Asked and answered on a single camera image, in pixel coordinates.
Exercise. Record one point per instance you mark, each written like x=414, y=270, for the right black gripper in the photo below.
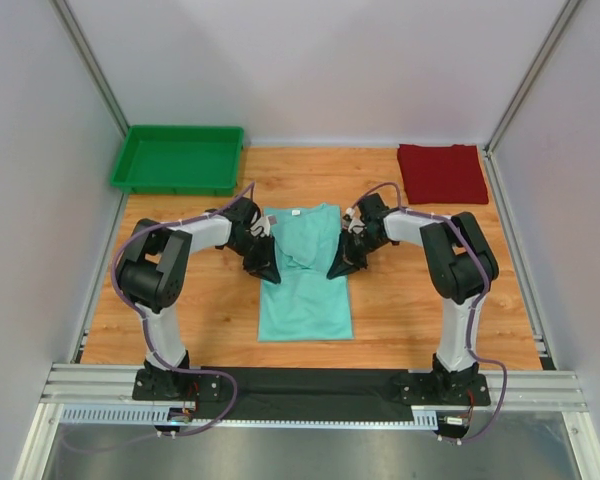
x=346, y=261

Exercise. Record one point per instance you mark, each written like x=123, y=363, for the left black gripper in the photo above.
x=265, y=266

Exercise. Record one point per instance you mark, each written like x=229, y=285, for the teal t shirt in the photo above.
x=305, y=305

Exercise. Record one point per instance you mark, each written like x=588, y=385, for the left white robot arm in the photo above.
x=151, y=266

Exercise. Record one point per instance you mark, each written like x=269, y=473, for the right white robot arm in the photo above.
x=460, y=263

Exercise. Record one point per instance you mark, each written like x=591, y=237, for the folded dark red t shirt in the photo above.
x=442, y=175

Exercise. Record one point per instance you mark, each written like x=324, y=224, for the black base mat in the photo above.
x=319, y=394

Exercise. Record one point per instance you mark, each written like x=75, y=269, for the green plastic tray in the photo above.
x=179, y=160

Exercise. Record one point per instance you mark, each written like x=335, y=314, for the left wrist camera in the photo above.
x=246, y=217

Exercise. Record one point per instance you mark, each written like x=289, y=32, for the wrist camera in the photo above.
x=246, y=217
x=368, y=210

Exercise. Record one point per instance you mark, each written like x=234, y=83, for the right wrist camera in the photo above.
x=368, y=210

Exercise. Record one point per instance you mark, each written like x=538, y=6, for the right aluminium frame post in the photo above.
x=544, y=53

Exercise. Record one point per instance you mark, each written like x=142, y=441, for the aluminium frame post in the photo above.
x=71, y=25
x=544, y=53

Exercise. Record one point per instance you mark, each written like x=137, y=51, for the aluminium front rail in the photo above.
x=526, y=390

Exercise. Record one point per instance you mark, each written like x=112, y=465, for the left aluminium frame post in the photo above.
x=71, y=25

